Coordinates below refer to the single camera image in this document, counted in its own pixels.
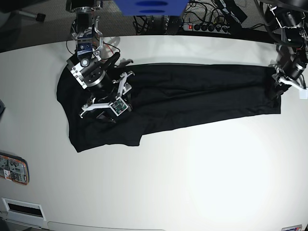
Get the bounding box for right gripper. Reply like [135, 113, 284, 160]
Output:
[71, 61, 134, 118]

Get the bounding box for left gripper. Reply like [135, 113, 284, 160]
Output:
[269, 57, 307, 94]

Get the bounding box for black T-shirt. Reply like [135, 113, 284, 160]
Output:
[56, 64, 281, 152]

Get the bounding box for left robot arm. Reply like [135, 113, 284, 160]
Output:
[254, 0, 308, 98]

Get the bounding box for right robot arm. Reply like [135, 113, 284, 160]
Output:
[65, 0, 135, 122]

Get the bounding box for black power adapter brick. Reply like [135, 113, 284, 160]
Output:
[225, 0, 247, 23]

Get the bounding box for blue plastic bin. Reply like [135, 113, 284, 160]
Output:
[115, 0, 188, 16]

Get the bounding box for white power strip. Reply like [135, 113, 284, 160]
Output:
[182, 23, 229, 35]

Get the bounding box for black chair caster wheel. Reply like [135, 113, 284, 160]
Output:
[36, 13, 46, 22]

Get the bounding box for black remote control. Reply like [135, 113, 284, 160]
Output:
[165, 16, 182, 35]

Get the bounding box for dark device at left edge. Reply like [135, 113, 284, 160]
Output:
[0, 100, 5, 119]

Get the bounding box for sticker card at bottom edge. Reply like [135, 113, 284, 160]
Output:
[281, 224, 303, 231]

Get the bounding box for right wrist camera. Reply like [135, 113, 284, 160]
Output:
[109, 97, 128, 116]

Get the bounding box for white table cable grommet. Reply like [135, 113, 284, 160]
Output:
[1, 197, 46, 221]

